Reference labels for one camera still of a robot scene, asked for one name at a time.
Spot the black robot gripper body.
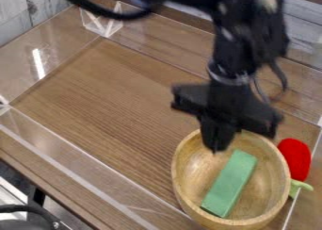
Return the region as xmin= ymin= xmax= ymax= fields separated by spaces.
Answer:
xmin=171 ymin=81 xmax=284 ymax=138

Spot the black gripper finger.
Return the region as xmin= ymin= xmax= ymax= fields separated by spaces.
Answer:
xmin=218 ymin=124 xmax=242 ymax=151
xmin=201 ymin=116 xmax=221 ymax=153

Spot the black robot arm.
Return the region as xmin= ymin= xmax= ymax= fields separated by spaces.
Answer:
xmin=131 ymin=0 xmax=290 ymax=152

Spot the green rectangular block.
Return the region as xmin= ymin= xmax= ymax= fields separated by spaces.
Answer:
xmin=201 ymin=150 xmax=258 ymax=218

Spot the brown wooden bowl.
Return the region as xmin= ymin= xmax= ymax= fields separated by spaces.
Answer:
xmin=171 ymin=131 xmax=290 ymax=230

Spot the red plush strawberry toy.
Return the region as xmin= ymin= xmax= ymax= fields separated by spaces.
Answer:
xmin=278 ymin=138 xmax=313 ymax=199

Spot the clear acrylic corner bracket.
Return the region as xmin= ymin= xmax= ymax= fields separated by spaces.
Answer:
xmin=79 ymin=8 xmax=123 ymax=38

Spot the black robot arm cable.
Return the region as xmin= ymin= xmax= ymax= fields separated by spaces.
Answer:
xmin=50 ymin=0 xmax=157 ymax=21

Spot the black metal table bracket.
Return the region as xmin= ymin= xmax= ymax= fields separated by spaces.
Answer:
xmin=27 ymin=186 xmax=73 ymax=230

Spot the black cable under table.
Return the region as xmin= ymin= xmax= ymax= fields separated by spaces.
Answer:
xmin=0 ymin=204 xmax=58 ymax=230

